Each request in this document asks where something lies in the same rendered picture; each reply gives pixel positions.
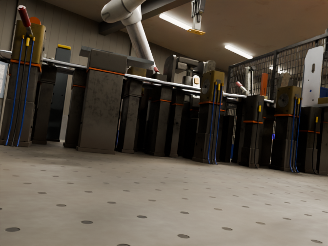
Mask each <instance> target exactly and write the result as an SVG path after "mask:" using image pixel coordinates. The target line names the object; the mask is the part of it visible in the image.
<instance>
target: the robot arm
mask: <svg viewBox="0 0 328 246"><path fill-rule="evenodd" d="M144 1H146V0H111V1H110V2H109V3H108V4H106V5H105V6H104V7H103V9H102V11H101V17H102V19H103V20H104V21H105V22H107V23H113V22H117V21H121V22H122V23H123V25H124V26H126V28H127V31H128V34H129V37H130V39H131V42H132V45H133V48H134V50H135V53H136V56H137V58H141V59H146V60H150V61H154V60H153V57H152V54H151V51H150V48H149V45H148V42H147V39H146V36H145V33H144V30H143V27H142V24H141V19H142V15H141V4H142V3H143V2H144ZM205 2H206V0H194V1H192V2H191V4H192V14H191V18H193V24H192V29H194V30H198V31H200V28H201V16H202V13H204V9H205ZM154 67H156V65H155V63H154V65H153V66H151V67H150V68H148V69H150V70H153V74H155V71H154Z"/></svg>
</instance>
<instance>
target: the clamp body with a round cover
mask: <svg viewBox="0 0 328 246"><path fill-rule="evenodd" d="M127 74H130V75H135V76H140V77H146V69H143V68H138V67H134V66H132V67H130V68H129V69H128V70H127ZM142 96H144V88H142V93H141V97H140V99H139V108H138V115H137V123H136V131H135V140H134V147H133V150H134V151H136V152H137V150H138V149H137V142H138V134H139V126H140V119H139V117H140V109H141V101H142Z"/></svg>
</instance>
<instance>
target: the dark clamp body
mask: <svg viewBox="0 0 328 246"><path fill-rule="evenodd" d="M167 78H168V76H167V75H163V74H158V73H155V74H153V77H152V79H156V80H161V81H166V82H167ZM151 97H152V89H150V92H149V101H148V109H147V117H146V125H145V133H144V141H143V149H144V150H143V151H144V152H145V150H146V147H147V139H148V131H149V123H150V114H151V107H152V103H151Z"/></svg>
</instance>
